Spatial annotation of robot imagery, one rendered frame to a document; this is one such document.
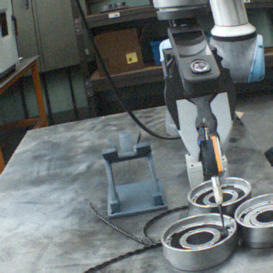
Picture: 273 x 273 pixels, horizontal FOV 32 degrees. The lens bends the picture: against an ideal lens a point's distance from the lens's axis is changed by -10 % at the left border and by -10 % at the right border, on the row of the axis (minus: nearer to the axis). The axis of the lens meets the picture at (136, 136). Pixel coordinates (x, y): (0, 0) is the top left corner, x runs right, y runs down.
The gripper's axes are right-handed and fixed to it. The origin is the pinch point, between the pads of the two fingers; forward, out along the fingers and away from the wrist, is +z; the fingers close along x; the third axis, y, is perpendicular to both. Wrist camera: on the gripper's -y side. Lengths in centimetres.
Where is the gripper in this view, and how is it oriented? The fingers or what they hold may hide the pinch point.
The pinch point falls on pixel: (210, 151)
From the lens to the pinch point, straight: 69.0
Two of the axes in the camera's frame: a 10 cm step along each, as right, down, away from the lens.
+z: 1.8, 9.4, 3.0
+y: -0.5, -2.9, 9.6
